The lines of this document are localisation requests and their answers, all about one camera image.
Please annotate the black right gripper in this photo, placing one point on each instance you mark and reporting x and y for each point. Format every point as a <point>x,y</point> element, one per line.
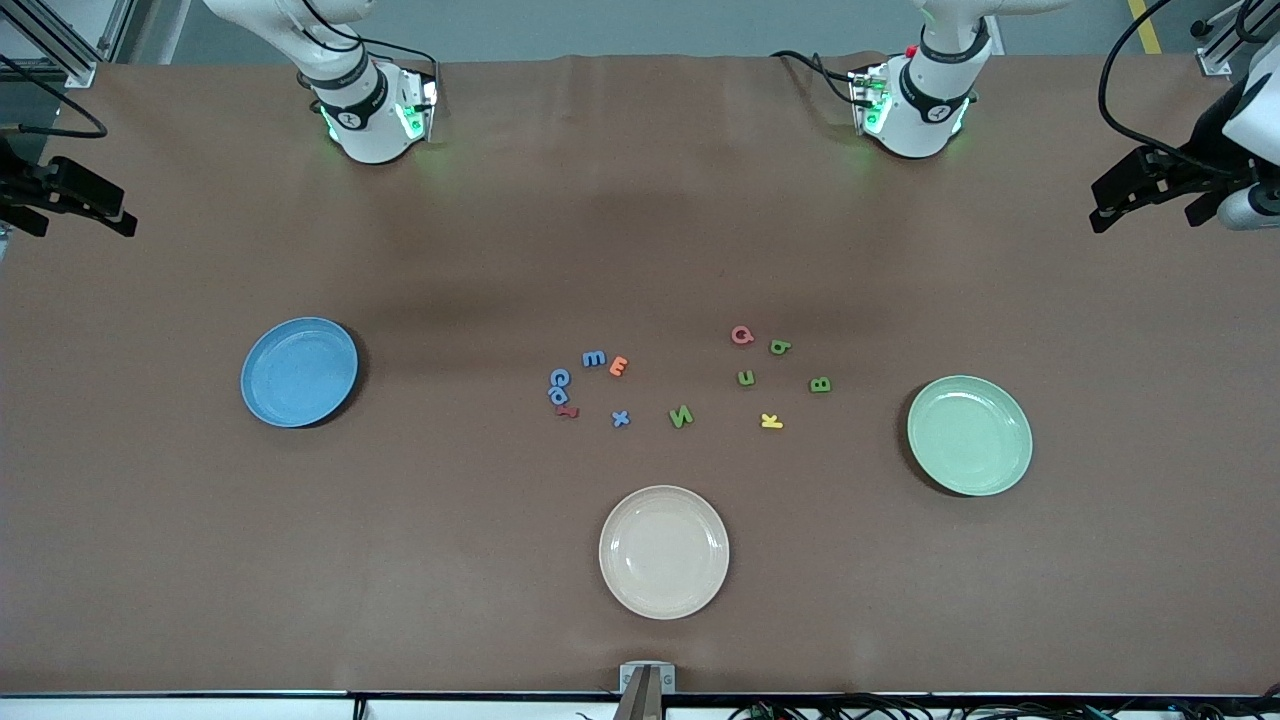
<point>14,183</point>

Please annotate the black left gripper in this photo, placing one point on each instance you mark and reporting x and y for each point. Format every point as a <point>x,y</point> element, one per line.
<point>1208,139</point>

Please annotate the blue letter G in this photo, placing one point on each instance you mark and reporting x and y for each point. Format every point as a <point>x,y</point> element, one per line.
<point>553,378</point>

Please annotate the green letter N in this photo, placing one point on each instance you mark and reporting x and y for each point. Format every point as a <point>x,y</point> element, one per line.
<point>681,417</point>

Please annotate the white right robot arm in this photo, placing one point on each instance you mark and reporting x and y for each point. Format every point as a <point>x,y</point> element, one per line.
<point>360,110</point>

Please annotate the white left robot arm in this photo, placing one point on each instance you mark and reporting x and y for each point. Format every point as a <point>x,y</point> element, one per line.
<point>925,100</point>

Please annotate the yellow floor tape strip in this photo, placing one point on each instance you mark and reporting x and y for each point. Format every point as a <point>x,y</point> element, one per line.
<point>1152,42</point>

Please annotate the blue plate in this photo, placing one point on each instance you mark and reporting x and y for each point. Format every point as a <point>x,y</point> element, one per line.
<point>298,372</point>

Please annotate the green plate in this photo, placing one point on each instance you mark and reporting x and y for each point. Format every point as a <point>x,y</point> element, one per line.
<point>970,436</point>

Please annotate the brown table cover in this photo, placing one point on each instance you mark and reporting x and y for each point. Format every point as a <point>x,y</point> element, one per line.
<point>200,560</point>

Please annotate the pink letter Q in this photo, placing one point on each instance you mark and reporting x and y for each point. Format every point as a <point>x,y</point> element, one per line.
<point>737,330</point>

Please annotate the orange letter E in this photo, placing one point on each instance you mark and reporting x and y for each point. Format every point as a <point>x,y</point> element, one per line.
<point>618,366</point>

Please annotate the beige plate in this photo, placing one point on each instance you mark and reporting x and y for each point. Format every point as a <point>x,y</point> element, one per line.
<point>664,552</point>

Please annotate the aluminium frame profile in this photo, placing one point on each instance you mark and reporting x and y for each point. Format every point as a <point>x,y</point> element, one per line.
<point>1213,63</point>
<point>78,72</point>

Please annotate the white table frame rail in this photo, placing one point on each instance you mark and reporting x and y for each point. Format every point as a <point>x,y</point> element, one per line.
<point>200,710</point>

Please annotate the grey metal camera bracket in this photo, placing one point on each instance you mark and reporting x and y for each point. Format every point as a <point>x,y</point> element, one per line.
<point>646,690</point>

